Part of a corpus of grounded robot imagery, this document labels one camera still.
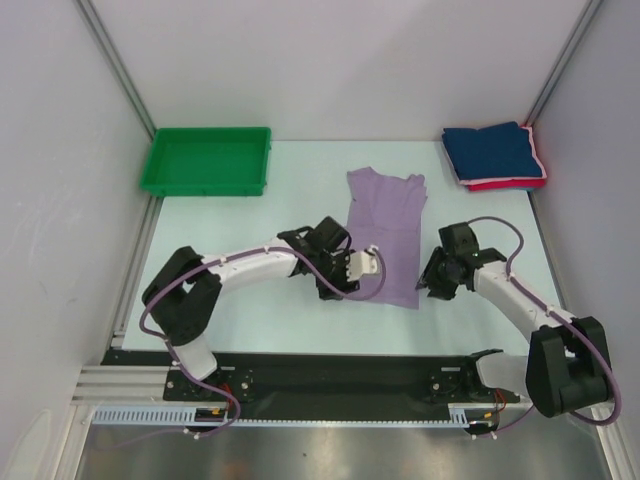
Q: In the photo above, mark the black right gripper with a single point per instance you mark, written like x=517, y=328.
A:
x=437, y=289

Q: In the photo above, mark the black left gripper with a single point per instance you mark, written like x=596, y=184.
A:
x=341, y=282

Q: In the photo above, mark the purple t shirt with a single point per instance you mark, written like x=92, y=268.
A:
x=386, y=211

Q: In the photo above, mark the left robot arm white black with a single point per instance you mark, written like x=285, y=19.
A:
x=183, y=295

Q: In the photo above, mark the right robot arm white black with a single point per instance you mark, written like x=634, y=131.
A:
x=567, y=367

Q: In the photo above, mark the pink folded shirt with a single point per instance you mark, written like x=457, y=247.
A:
x=505, y=179

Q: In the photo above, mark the red folded shirt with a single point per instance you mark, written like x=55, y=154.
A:
x=517, y=183

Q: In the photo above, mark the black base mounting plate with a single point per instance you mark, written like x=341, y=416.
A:
x=351, y=409

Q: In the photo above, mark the navy blue folded shirt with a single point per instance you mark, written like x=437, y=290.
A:
x=492, y=151

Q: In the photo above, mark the green plastic tray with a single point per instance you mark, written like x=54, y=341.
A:
x=194, y=162

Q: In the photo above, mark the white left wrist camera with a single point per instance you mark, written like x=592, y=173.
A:
x=363, y=263

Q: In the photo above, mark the aluminium frame front rail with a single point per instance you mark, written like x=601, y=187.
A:
x=120, y=382

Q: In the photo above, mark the light blue cable duct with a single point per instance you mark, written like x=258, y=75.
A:
x=452, y=416

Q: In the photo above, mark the right aluminium corner post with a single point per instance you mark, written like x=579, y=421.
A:
x=577, y=35

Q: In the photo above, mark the aluminium corner post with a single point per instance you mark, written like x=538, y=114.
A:
x=577, y=35
x=108, y=49

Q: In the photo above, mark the left aluminium corner post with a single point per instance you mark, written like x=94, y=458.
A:
x=108, y=49

